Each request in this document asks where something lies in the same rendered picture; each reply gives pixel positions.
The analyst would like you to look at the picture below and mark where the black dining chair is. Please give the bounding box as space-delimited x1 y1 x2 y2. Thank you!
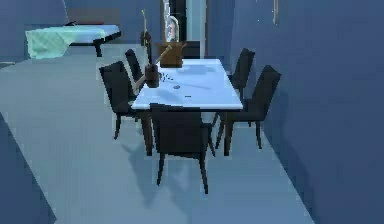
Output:
124 48 145 84
149 102 216 195
227 47 256 101
214 64 283 150
98 60 141 141

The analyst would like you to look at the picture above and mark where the white dining table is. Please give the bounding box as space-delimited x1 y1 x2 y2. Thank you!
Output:
131 58 244 158

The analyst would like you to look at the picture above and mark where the dark pot plant with stems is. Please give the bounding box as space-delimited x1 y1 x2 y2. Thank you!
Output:
131 44 174 94

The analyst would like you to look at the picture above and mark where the tall thin stem plant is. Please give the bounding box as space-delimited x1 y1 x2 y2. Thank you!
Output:
139 8 153 48

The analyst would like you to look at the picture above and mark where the brown cardboard box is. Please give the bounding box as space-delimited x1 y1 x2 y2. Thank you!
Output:
154 40 188 69

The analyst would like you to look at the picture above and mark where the white patterned tall object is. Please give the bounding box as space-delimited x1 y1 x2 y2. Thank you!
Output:
162 0 180 44

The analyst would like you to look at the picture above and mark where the pale green blanket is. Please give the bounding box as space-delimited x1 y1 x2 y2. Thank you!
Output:
25 26 107 60

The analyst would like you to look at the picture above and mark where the bed with black frame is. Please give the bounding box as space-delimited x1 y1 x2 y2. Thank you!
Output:
25 20 123 58

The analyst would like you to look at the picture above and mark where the pale narrow wall fixture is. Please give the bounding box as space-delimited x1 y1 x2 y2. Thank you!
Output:
272 0 279 26

